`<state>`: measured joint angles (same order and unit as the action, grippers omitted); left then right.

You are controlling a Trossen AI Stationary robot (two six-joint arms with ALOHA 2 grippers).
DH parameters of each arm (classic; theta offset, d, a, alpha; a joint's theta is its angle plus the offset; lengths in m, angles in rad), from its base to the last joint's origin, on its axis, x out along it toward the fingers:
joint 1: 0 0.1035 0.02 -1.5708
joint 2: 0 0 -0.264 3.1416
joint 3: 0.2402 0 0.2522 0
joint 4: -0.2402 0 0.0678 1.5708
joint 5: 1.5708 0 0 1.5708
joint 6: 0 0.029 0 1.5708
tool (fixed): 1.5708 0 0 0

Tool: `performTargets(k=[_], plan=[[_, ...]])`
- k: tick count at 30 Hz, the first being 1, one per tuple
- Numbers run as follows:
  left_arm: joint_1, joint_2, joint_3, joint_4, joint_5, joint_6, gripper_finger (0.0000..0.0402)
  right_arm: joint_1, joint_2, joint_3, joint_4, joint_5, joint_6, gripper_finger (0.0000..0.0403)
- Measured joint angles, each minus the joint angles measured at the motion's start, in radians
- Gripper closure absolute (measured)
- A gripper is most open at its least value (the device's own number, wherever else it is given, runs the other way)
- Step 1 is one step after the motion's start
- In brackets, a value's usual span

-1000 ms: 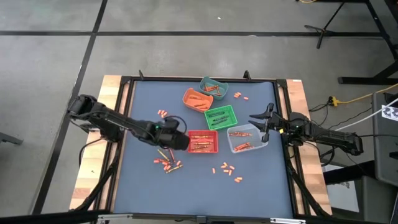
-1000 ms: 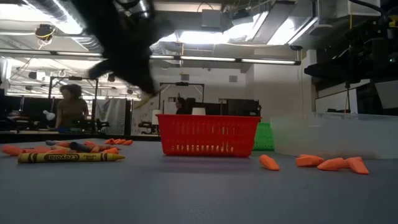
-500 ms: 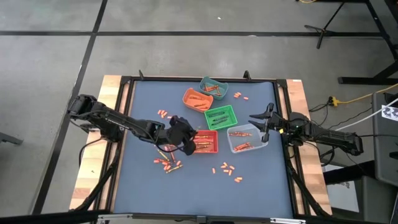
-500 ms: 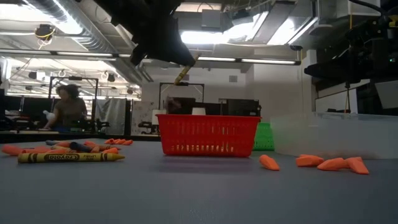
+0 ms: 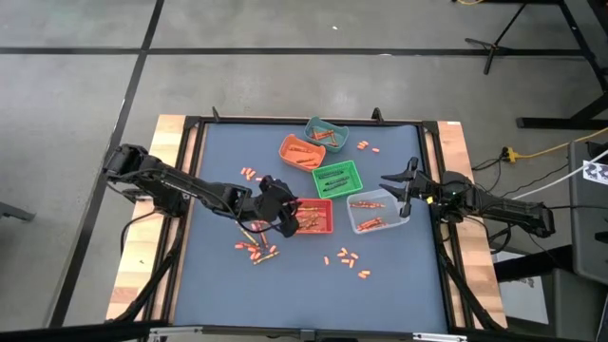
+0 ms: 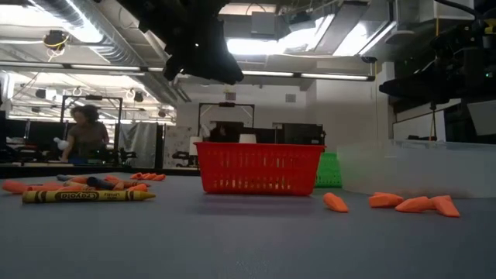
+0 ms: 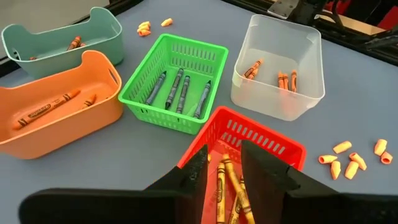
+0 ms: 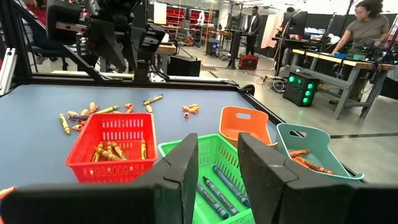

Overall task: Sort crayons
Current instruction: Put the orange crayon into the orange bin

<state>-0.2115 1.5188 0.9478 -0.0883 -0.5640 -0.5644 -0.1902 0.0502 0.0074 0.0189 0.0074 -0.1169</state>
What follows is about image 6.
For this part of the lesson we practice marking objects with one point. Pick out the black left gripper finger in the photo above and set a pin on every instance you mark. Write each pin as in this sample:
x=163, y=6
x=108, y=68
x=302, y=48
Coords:
x=209, y=66

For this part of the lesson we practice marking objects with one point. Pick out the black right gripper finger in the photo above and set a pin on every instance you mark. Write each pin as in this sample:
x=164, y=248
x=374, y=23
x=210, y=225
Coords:
x=422, y=87

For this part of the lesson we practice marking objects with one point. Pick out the orange crayon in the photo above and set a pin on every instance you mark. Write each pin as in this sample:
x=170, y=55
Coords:
x=133, y=182
x=54, y=187

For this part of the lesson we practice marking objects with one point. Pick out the grey ceiling box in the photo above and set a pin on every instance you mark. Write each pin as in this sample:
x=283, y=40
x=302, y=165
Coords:
x=263, y=24

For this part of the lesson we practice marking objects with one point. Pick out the white paper cup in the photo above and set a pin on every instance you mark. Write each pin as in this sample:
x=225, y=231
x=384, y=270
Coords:
x=248, y=138
x=193, y=138

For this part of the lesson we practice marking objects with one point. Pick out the clear plastic container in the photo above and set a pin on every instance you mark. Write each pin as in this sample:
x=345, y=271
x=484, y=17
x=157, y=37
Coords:
x=420, y=170

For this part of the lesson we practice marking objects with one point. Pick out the small black monitor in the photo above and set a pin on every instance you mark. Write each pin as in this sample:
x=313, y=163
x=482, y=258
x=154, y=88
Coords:
x=269, y=135

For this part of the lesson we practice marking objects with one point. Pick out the ceiling strip light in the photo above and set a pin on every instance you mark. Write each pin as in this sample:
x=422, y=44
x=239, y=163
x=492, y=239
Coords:
x=77, y=67
x=310, y=75

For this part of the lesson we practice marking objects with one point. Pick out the grey hanging cloth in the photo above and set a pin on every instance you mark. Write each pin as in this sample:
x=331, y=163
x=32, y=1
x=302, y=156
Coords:
x=137, y=143

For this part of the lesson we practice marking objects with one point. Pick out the large black monitor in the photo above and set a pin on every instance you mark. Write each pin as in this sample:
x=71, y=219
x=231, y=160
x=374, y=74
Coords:
x=302, y=133

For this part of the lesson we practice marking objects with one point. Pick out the red plastic basket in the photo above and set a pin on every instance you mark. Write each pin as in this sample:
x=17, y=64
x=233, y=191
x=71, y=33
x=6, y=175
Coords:
x=259, y=170

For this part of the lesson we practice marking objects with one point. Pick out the green plastic basket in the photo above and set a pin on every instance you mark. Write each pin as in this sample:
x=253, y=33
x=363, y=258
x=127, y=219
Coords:
x=329, y=170

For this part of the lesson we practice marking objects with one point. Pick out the person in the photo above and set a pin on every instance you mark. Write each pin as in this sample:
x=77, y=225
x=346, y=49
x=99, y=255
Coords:
x=87, y=131

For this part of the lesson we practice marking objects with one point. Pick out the white desk lamp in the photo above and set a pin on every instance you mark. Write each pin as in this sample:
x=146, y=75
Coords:
x=62, y=144

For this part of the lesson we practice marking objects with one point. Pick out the yellow crayon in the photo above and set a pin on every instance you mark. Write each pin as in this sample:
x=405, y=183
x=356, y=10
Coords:
x=85, y=196

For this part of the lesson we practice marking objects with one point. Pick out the grey wall vent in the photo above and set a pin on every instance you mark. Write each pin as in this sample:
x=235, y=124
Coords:
x=230, y=95
x=290, y=97

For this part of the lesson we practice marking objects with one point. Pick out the white wall board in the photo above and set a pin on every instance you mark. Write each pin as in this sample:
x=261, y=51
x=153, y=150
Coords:
x=418, y=126

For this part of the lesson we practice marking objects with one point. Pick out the black station frame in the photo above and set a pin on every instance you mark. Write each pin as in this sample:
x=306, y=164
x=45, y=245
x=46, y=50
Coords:
x=226, y=104
x=91, y=97

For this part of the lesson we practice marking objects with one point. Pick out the silver ceiling duct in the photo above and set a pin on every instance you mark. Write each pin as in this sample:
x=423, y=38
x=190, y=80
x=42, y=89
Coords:
x=97, y=23

